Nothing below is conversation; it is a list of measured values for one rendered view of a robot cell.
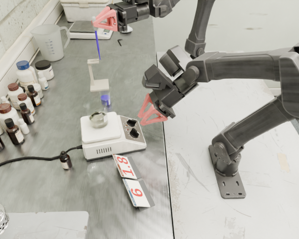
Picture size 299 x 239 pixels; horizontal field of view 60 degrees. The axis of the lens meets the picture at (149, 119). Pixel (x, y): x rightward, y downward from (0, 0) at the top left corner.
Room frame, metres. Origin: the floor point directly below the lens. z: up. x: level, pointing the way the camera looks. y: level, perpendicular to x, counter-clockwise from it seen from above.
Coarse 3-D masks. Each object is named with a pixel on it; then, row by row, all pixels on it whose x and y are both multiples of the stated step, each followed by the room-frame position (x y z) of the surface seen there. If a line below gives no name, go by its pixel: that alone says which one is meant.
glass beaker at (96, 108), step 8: (88, 104) 0.62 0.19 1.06; (96, 104) 0.64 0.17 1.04; (104, 104) 0.63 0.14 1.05; (88, 112) 0.59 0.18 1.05; (96, 112) 0.58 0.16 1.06; (104, 112) 0.59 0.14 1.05; (96, 120) 0.58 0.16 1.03; (104, 120) 0.59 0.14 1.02; (96, 128) 0.58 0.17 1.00; (104, 128) 0.59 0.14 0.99
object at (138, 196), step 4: (128, 180) 0.43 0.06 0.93; (128, 184) 0.41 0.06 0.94; (132, 184) 0.42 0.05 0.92; (136, 184) 0.43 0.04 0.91; (132, 188) 0.41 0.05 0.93; (136, 188) 0.41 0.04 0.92; (132, 192) 0.39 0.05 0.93; (136, 192) 0.40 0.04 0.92; (140, 192) 0.41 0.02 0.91; (136, 196) 0.38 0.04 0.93; (140, 196) 0.39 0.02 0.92; (136, 200) 0.37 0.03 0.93; (140, 200) 0.37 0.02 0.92; (144, 200) 0.38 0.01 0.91; (140, 204) 0.36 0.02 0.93; (144, 204) 0.36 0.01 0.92
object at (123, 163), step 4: (116, 156) 0.52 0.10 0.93; (120, 156) 0.53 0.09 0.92; (120, 160) 0.51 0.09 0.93; (124, 160) 0.52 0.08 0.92; (120, 164) 0.49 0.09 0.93; (124, 164) 0.50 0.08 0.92; (128, 164) 0.51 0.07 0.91; (124, 168) 0.48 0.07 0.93; (128, 168) 0.49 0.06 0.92; (124, 172) 0.46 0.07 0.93; (128, 172) 0.47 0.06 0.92; (132, 172) 0.48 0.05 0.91; (132, 176) 0.46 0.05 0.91
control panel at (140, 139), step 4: (120, 116) 0.67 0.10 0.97; (124, 120) 0.66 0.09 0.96; (124, 124) 0.64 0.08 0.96; (136, 124) 0.66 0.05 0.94; (124, 128) 0.61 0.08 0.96; (128, 128) 0.62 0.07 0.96; (136, 128) 0.64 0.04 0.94; (124, 132) 0.59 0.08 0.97; (128, 132) 0.60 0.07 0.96; (140, 132) 0.63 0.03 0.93; (128, 136) 0.58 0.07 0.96; (140, 136) 0.60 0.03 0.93; (136, 140) 0.57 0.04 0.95; (140, 140) 0.58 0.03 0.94
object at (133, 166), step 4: (128, 160) 0.53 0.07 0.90; (132, 160) 0.53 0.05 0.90; (116, 164) 0.48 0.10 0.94; (132, 164) 0.51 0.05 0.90; (132, 168) 0.49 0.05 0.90; (136, 168) 0.49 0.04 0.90; (120, 172) 0.45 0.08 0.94; (136, 172) 0.48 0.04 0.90; (124, 176) 0.44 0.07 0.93; (128, 176) 0.45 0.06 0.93; (136, 176) 0.46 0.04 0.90; (140, 176) 0.46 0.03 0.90
